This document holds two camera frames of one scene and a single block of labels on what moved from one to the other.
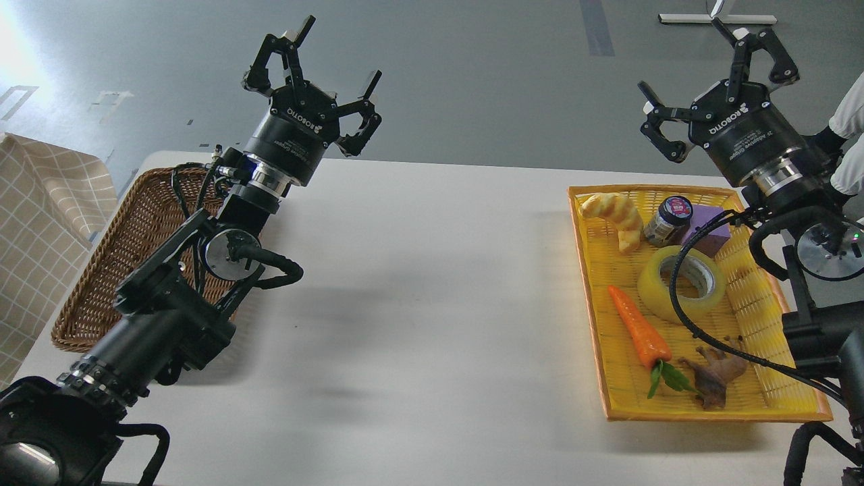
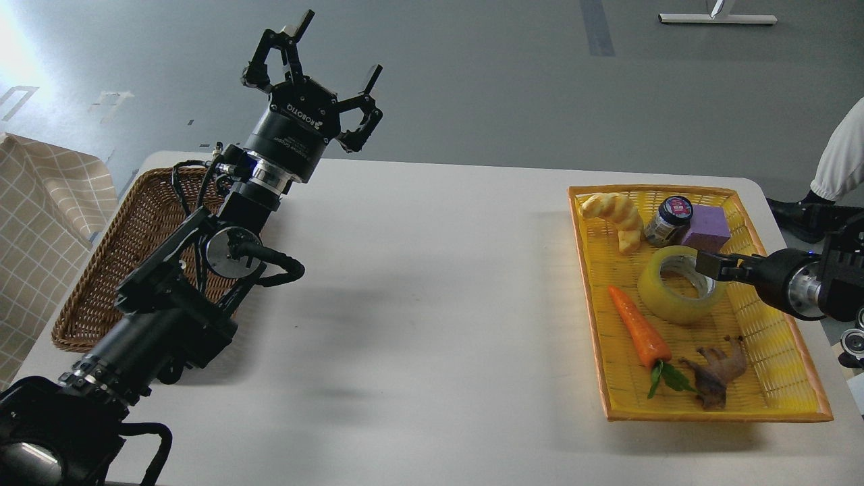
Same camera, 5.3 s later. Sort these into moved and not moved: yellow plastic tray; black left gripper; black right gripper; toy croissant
Moved: black right gripper
Not moved: yellow plastic tray; toy croissant; black left gripper
